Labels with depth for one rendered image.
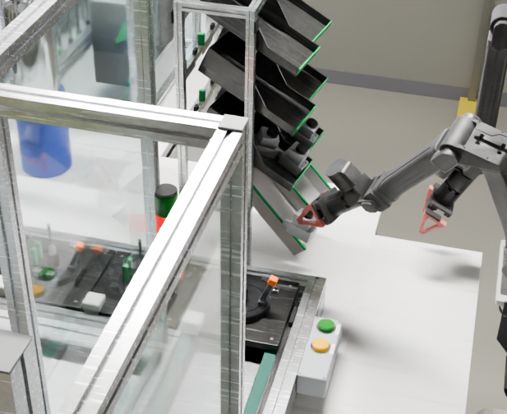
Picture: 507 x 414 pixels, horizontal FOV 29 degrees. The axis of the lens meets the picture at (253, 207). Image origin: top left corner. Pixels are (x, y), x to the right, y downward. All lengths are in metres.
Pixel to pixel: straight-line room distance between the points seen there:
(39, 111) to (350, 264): 1.66
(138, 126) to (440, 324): 1.56
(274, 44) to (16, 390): 1.39
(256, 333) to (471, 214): 2.31
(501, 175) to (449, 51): 3.35
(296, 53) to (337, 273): 0.68
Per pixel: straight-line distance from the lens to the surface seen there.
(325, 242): 2.83
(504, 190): 2.02
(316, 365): 2.31
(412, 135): 5.05
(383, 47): 5.33
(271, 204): 2.58
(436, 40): 5.28
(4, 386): 1.12
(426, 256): 2.82
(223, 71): 2.36
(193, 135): 1.15
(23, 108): 1.23
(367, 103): 5.30
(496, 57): 2.44
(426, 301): 2.67
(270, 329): 2.37
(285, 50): 2.34
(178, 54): 2.33
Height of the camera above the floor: 2.57
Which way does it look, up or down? 35 degrees down
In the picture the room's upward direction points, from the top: 1 degrees clockwise
